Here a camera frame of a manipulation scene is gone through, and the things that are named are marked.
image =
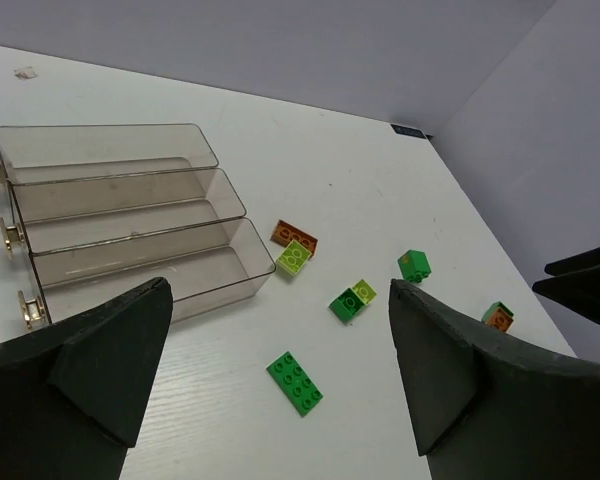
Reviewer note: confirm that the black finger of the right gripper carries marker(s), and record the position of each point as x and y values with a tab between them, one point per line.
577	291
584	260

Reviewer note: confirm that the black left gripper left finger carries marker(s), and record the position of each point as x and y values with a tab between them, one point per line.
73	395

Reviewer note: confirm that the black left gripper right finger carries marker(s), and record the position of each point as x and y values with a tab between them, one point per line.
484	404

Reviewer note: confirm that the dark green lego block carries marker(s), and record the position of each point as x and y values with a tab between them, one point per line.
414	266

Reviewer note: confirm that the lime small lego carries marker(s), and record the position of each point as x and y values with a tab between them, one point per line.
364	291

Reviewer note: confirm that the dark green 2x2 lego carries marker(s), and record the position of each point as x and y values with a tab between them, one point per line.
347	306

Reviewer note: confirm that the green 2x4 lego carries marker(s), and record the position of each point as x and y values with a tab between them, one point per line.
296	385

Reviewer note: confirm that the lime green 2x2 lego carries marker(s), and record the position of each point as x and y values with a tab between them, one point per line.
293	258

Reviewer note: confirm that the orange lego plate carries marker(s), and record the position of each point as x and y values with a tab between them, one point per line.
284	233

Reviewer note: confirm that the orange lego with green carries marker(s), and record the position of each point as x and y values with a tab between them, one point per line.
499	316

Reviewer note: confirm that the table corner label right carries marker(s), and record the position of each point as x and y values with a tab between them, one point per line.
408	131

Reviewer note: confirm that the tape scrap on table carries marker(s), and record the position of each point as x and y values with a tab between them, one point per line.
25	73

